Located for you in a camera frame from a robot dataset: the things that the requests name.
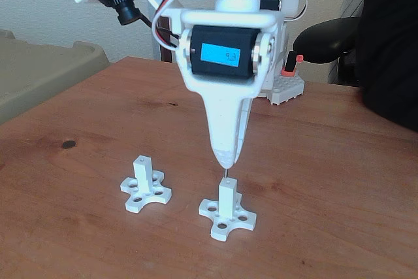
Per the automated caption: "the orange and black clamp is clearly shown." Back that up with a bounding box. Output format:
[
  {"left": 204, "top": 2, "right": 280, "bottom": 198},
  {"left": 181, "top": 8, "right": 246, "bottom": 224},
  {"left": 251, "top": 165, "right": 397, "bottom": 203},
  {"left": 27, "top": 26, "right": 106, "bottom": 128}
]
[{"left": 281, "top": 50, "right": 304, "bottom": 78}]

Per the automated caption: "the black chair armrest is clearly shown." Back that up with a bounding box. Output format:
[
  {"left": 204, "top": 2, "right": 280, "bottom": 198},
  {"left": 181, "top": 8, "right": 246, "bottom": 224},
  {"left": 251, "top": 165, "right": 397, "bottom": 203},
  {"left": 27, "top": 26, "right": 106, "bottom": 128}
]
[{"left": 293, "top": 17, "right": 363, "bottom": 64}]

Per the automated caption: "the person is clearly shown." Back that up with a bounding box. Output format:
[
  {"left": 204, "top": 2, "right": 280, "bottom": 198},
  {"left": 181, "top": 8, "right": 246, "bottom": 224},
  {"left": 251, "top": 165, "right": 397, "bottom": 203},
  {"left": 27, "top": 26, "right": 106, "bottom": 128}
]
[{"left": 355, "top": 0, "right": 418, "bottom": 133}]

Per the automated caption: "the beige plastic bin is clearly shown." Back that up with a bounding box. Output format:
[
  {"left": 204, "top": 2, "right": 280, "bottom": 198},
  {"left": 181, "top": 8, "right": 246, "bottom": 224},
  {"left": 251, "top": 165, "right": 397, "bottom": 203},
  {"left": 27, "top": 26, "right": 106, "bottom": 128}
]
[{"left": 0, "top": 29, "right": 111, "bottom": 126}]

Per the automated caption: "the white studded base plate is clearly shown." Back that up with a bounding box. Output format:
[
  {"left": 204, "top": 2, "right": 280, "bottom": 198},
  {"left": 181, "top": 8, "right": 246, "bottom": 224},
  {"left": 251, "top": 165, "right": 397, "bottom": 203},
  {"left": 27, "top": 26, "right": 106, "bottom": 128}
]
[{"left": 259, "top": 73, "right": 305, "bottom": 107}]

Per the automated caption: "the brown wooden post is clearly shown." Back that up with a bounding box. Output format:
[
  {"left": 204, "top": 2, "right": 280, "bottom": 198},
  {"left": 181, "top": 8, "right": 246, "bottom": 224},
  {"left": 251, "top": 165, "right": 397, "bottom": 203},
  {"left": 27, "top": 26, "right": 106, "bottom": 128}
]
[{"left": 150, "top": 0, "right": 173, "bottom": 63}]

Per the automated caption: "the white cross-base post stand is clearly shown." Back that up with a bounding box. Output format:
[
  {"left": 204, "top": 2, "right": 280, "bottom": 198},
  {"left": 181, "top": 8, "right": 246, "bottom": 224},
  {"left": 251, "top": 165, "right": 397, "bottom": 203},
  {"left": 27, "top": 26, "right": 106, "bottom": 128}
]
[
  {"left": 120, "top": 155, "right": 173, "bottom": 214},
  {"left": 198, "top": 176, "right": 258, "bottom": 242}
]

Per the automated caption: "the black chair frame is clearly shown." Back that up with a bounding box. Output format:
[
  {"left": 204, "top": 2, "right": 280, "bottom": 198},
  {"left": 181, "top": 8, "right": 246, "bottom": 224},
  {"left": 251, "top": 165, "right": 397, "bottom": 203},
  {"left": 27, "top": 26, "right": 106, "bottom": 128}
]
[{"left": 328, "top": 50, "right": 362, "bottom": 88}]

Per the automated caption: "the black camera cable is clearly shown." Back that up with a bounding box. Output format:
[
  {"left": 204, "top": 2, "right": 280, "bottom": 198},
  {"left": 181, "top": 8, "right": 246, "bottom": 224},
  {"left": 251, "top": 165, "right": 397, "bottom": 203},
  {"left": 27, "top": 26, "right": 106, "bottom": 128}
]
[{"left": 136, "top": 12, "right": 156, "bottom": 29}]

